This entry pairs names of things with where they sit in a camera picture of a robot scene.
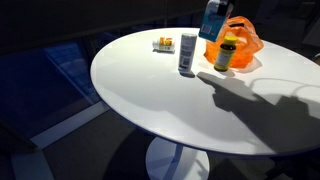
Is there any white cylindrical canister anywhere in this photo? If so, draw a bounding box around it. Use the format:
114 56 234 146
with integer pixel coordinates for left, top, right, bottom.
177 32 199 74

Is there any brown bottle yellow cap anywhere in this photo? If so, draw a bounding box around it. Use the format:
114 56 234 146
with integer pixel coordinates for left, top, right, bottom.
213 34 239 73

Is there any white table pedestal base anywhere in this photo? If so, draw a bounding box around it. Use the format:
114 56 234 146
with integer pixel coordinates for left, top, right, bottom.
145 136 211 180

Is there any small white orange pill bottle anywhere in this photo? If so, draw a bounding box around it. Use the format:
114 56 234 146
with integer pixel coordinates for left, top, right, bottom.
152 36 176 54

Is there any orange plastic bag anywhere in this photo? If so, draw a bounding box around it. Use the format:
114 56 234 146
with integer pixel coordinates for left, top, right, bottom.
203 15 265 70

